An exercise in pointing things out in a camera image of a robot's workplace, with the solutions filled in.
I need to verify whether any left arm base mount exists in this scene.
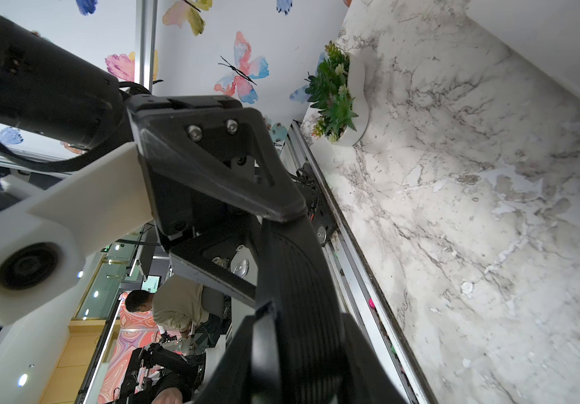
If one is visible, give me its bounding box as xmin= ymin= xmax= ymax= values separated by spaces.
xmin=291 ymin=163 xmax=338 ymax=247

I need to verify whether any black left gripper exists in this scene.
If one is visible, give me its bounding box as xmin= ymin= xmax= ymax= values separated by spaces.
xmin=127 ymin=94 xmax=308 ymax=307

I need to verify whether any silver open laptop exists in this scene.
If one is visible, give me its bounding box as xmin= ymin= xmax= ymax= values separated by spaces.
xmin=466 ymin=0 xmax=580 ymax=98

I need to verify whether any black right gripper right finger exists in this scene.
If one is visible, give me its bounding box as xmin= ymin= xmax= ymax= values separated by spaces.
xmin=340 ymin=314 xmax=405 ymax=404

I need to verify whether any black wireless mouse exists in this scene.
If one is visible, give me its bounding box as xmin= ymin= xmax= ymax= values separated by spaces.
xmin=251 ymin=217 xmax=346 ymax=403

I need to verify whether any person in beige shirt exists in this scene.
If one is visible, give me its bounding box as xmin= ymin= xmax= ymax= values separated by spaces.
xmin=124 ymin=275 xmax=222 ymax=335

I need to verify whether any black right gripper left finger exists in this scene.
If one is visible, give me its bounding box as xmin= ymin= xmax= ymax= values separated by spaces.
xmin=193 ymin=304 xmax=270 ymax=403

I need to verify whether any aluminium front rail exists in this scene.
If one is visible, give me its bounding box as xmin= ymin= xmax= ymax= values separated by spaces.
xmin=283 ymin=121 xmax=438 ymax=403

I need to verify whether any green plant near left arm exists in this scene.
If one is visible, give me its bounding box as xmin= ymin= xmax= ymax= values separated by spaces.
xmin=306 ymin=41 xmax=370 ymax=147

